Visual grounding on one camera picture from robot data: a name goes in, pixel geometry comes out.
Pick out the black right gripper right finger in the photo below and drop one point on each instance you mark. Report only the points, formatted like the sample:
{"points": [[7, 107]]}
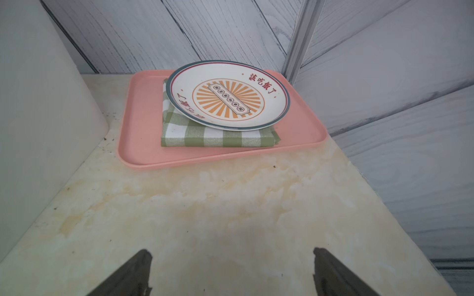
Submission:
{"points": [[333, 278]]}

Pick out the pink plastic tray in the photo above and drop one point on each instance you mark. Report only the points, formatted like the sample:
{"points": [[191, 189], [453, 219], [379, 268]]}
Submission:
{"points": [[139, 146]]}

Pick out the white drawer cabinet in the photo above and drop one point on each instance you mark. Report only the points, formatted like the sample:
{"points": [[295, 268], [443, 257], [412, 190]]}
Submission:
{"points": [[50, 122]]}

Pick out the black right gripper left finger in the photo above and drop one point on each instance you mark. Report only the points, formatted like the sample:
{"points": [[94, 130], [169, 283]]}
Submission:
{"points": [[131, 279]]}

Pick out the green checkered cloth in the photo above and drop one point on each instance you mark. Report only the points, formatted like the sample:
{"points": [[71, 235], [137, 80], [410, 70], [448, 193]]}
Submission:
{"points": [[180, 131]]}

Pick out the white patterned plate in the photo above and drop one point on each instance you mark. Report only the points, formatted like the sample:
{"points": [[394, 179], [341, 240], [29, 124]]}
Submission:
{"points": [[228, 96]]}

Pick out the aluminium frame post right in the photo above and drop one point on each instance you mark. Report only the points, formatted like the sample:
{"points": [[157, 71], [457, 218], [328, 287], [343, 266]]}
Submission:
{"points": [[306, 22]]}

